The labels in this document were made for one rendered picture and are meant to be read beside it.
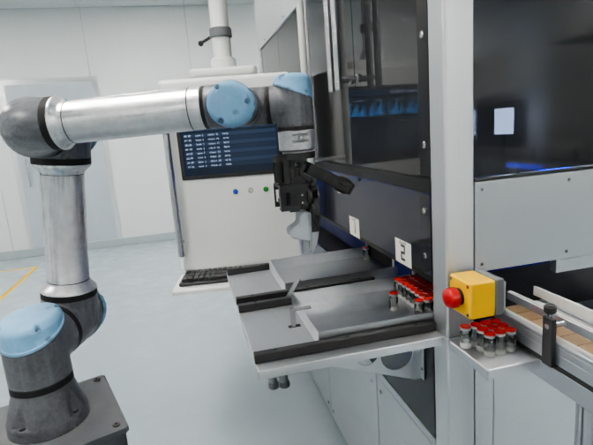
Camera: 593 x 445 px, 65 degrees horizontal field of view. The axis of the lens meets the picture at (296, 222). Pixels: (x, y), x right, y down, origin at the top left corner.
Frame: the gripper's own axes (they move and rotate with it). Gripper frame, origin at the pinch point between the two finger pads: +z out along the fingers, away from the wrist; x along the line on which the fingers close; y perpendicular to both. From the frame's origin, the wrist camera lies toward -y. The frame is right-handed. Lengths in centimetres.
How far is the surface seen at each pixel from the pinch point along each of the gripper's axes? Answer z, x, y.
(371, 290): 20.1, -19.7, -20.1
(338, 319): 20.5, -6.2, -6.2
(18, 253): 103, -542, 246
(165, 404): 109, -134, 50
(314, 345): 19.0, 8.0, 3.5
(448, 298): 8.9, 18.9, -20.5
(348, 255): 19, -54, -26
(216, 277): 26, -72, 19
